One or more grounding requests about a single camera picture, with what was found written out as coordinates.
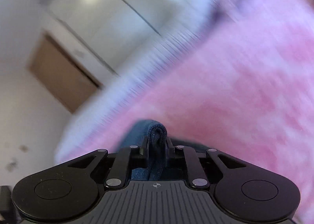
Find blue denim jeans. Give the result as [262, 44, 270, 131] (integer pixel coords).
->
[110, 120, 209, 187]

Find pink fluffy floral blanket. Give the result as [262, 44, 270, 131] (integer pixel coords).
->
[55, 0, 313, 223]

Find cream wardrobe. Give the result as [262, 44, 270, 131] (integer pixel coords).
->
[40, 0, 184, 73]

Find white striped duvet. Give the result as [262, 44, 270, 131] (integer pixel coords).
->
[54, 0, 228, 163]

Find brown wooden door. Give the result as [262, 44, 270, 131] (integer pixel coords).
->
[28, 33, 102, 113]

